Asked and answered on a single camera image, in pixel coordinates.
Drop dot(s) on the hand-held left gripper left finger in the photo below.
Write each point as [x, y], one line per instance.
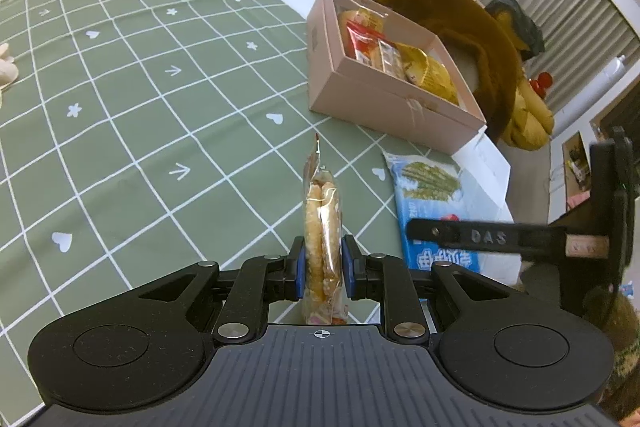
[299, 267]

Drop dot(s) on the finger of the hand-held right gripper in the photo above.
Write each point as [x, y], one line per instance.
[430, 231]

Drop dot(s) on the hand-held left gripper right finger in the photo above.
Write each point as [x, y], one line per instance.
[350, 267]

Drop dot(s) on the blue snack packet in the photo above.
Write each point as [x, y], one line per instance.
[430, 197]

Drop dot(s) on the pink gift box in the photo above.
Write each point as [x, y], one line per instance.
[380, 107]

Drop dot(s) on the yellow snack packet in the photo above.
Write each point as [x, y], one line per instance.
[432, 74]

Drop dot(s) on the white paper sheet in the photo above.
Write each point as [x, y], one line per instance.
[482, 177]

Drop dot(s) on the cluttered side shelf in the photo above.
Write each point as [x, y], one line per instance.
[575, 164]

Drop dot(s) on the red toy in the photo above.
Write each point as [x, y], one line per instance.
[540, 83]

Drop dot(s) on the brown plush toy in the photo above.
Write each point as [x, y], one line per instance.
[480, 27]

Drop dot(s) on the green checked tablecloth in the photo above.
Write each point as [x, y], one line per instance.
[150, 117]

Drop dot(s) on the dark grey cushion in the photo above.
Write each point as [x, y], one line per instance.
[515, 19]

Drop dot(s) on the grey curtain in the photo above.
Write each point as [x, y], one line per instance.
[565, 7]

